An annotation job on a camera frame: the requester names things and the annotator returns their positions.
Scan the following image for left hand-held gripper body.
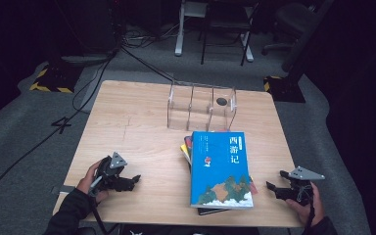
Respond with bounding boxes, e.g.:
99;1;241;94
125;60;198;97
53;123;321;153
91;151;128;194

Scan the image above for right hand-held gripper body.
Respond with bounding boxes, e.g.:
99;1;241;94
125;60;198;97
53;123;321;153
287;165;326;207

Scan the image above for yellow book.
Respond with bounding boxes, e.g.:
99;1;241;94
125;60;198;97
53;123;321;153
179;143;193;165

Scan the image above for dark red book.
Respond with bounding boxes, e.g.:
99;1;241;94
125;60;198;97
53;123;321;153
183;135;259;196

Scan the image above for blue book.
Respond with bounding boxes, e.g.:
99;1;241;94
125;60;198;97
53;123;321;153
190;130;255;210

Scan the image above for clear acrylic book rack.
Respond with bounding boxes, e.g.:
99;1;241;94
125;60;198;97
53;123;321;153
166;80;238;132

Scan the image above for person's right hand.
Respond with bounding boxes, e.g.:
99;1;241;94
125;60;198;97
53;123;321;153
285;182;325;227

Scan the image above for person's left hand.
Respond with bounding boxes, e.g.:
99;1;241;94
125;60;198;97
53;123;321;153
76;159;111;204

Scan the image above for grey tape strip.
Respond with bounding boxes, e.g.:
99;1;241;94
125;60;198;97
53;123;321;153
51;184;77;196

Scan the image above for person's dark clothing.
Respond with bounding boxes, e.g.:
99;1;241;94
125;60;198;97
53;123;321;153
118;223;292;235

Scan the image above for black floor tape mark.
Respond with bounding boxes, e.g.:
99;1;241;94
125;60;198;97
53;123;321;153
51;116;73;135

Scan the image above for yellow black striped stand base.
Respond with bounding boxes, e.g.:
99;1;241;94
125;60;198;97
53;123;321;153
28;63;83;94
263;75;306;104

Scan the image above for grey round stand base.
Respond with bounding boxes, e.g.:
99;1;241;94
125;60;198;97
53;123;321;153
60;52;116;67

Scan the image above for dark office chair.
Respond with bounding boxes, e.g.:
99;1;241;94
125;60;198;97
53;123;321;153
261;2;317;57

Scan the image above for right hand-held gripper cable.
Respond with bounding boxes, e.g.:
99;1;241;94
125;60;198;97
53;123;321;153
302;187;317;235

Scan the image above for hand-held gripper cable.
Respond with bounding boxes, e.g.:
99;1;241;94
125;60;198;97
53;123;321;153
89;194;120;235
302;187;317;235

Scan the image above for left hand-held gripper cable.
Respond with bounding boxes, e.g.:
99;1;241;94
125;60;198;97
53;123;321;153
89;194;120;235

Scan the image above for long black floor cable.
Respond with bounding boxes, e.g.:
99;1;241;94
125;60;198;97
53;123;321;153
0;52;117;213

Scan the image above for thin black floor cable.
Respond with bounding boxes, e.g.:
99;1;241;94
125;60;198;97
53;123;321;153
120;45;175;82

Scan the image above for bundle of floor cables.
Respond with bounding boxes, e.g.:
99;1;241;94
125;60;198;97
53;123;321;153
122;23;180;48

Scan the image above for dark slanted stand post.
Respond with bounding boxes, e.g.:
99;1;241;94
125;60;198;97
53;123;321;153
280;0;336;73

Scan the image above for white desk frame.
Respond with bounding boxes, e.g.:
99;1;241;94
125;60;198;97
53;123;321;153
174;0;255;64

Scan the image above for black metal chair frame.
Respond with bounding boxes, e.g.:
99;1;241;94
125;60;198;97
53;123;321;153
200;0;255;67

